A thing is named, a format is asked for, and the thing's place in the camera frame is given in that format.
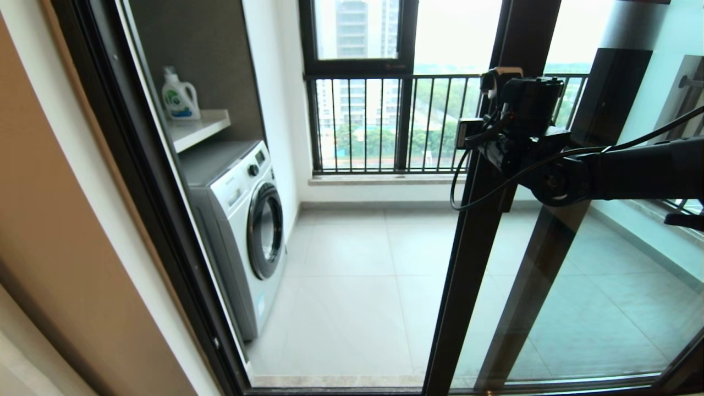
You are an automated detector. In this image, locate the fixed glass door panel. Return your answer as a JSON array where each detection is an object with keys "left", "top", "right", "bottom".
[{"left": 476, "top": 0, "right": 704, "bottom": 390}]

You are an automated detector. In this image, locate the dark framed sliding glass door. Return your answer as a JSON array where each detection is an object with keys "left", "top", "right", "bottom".
[{"left": 422, "top": 0, "right": 704, "bottom": 396}]

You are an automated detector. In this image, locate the white front-load washing machine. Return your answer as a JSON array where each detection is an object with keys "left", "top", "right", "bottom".
[{"left": 179, "top": 140, "right": 288, "bottom": 342}]

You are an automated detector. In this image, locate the long black balcony railing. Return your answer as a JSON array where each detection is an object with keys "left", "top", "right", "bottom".
[{"left": 304, "top": 73, "right": 589, "bottom": 174}]

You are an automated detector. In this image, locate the long marble window sill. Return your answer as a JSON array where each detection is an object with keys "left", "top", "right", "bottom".
[{"left": 308, "top": 173, "right": 468, "bottom": 186}]

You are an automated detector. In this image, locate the white laundry detergent bottle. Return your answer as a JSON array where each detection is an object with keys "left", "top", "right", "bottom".
[{"left": 161, "top": 67, "right": 201, "bottom": 121}]

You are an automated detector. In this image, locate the black handle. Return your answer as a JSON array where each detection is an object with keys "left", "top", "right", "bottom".
[{"left": 498, "top": 176, "right": 519, "bottom": 214}]

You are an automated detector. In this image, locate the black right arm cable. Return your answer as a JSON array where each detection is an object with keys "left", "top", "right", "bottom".
[{"left": 449, "top": 88, "right": 704, "bottom": 212}]

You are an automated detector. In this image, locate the white wall shelf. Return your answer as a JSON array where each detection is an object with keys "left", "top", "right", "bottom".
[{"left": 167, "top": 109, "right": 232, "bottom": 153}]

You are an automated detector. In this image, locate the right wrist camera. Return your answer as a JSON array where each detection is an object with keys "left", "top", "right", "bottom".
[{"left": 480, "top": 67, "right": 524, "bottom": 101}]

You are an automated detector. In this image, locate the dark framed balcony window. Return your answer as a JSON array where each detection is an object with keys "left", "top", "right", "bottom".
[{"left": 297, "top": 0, "right": 419, "bottom": 174}]

